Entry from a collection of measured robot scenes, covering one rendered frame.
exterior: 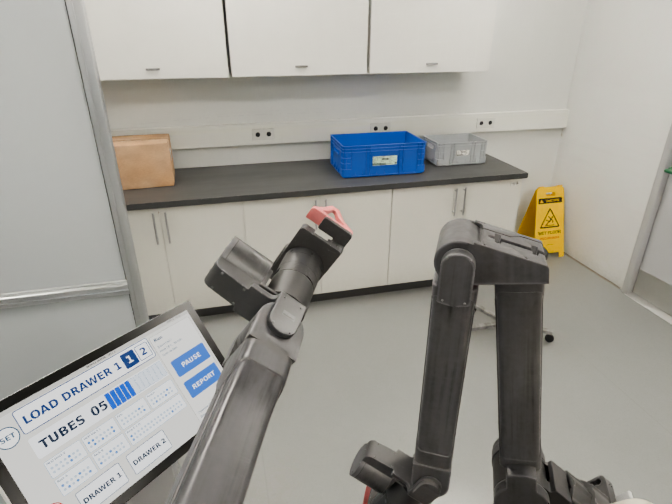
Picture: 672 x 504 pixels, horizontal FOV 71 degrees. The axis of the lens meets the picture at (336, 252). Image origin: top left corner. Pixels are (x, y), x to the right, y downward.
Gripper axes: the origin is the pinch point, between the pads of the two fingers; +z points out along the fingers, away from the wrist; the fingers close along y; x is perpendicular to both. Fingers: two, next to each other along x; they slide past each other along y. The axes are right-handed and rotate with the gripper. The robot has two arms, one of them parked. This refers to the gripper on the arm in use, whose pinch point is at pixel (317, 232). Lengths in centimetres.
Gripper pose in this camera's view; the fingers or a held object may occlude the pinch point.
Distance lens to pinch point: 74.0
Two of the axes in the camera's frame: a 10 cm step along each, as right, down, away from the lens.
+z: 1.9, -5.2, 8.3
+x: 8.2, 5.5, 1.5
